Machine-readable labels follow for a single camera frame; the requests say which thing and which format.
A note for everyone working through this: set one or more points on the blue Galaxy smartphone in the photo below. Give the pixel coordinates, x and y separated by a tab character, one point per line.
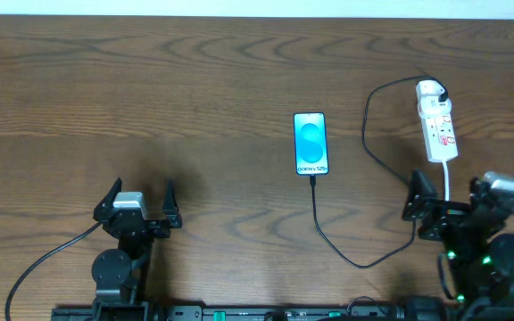
310	144

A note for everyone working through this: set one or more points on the white power strip socket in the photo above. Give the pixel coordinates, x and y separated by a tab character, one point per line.
434	109

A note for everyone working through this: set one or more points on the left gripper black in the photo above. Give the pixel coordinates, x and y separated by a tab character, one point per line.
151	225

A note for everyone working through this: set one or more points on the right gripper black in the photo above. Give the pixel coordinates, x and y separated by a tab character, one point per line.
443	211

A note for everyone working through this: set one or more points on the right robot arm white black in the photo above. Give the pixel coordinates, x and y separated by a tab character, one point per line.
480	256

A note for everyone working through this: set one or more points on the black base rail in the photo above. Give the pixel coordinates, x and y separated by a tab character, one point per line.
197	313

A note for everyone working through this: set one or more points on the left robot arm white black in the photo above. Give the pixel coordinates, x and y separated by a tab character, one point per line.
120	274

